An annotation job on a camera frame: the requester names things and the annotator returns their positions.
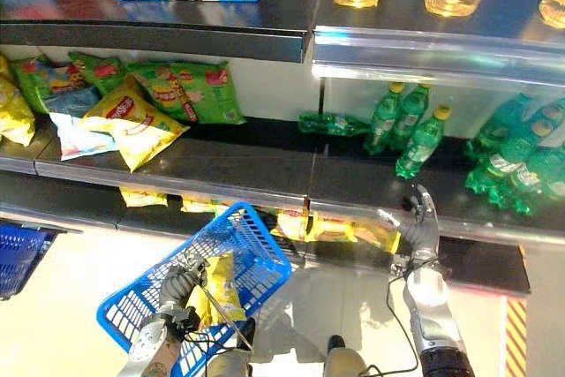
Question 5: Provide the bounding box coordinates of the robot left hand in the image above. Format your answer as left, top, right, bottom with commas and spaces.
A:
157, 252, 209, 308

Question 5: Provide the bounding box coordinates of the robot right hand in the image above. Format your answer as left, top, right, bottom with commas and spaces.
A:
377, 182, 441, 260

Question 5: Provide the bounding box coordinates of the blue plastic shopping basket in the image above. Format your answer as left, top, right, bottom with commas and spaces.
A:
95, 200, 293, 377

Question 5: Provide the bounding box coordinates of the dark blue shopping basket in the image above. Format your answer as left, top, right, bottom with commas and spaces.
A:
0, 222, 59, 302

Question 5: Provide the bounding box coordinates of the green soda bottle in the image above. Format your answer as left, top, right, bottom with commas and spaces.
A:
523, 146, 565, 202
362, 81, 406, 157
466, 93, 538, 161
485, 98, 565, 177
464, 147, 545, 215
297, 111, 373, 138
394, 104, 452, 180
389, 82, 433, 152

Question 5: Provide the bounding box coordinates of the red yellow striped tape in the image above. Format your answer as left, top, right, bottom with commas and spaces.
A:
504, 296, 529, 377

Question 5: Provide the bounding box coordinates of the low black shelf board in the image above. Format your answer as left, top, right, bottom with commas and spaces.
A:
0, 170, 531, 295

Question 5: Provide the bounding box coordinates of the long black shelf board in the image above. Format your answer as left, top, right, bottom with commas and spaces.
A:
0, 112, 565, 246

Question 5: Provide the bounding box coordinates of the large yellow chip bag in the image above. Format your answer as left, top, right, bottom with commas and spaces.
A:
78, 73, 192, 174

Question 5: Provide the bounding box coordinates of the light blue chip bag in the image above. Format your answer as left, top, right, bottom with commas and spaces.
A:
42, 84, 121, 162

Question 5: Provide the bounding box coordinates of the large green chip bag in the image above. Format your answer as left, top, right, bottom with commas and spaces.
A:
126, 60, 247, 125

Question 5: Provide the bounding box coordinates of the metal wire basket handle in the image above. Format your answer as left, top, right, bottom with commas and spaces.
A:
199, 283, 256, 352

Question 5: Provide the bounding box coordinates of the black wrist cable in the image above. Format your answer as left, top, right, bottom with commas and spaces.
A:
361, 260, 421, 377

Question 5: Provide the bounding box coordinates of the shelf board with clear rail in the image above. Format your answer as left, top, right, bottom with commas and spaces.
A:
310, 0, 565, 89

